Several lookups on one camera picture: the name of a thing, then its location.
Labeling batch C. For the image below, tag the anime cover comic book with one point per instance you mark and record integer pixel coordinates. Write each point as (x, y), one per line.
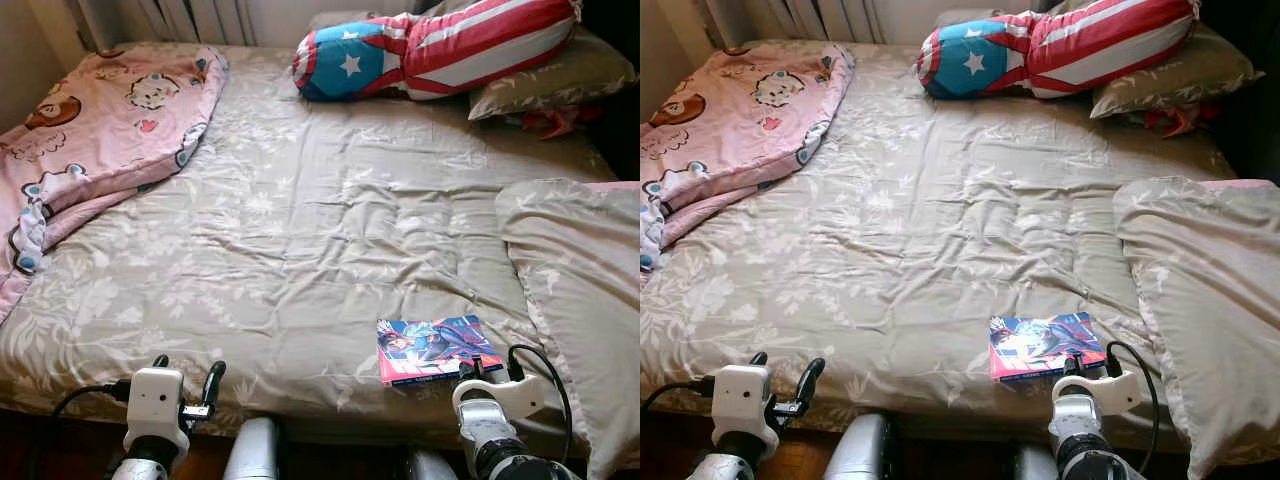
(435, 350)
(1040, 345)

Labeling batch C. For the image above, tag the grey left robot leg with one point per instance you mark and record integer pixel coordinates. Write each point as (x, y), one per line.
(252, 450)
(858, 448)

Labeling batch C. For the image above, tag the folded grey floral duvet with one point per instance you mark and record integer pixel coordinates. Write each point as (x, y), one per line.
(1210, 300)
(580, 300)

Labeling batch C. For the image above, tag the bed with grey floral sheet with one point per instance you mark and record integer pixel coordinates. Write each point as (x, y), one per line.
(300, 240)
(920, 240)

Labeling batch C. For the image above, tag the pink cartoon print blanket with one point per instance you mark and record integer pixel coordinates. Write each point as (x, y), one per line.
(730, 135)
(90, 140)

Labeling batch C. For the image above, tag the red crumpled cloth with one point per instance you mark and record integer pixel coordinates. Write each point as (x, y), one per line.
(1180, 120)
(555, 122)

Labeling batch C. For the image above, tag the Captain America body pillow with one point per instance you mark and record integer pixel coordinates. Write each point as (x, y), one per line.
(1080, 48)
(450, 50)

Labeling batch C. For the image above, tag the grey curtain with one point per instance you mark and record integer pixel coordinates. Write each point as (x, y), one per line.
(790, 18)
(160, 18)

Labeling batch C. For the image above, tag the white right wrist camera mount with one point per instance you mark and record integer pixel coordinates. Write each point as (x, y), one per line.
(1105, 390)
(510, 393)

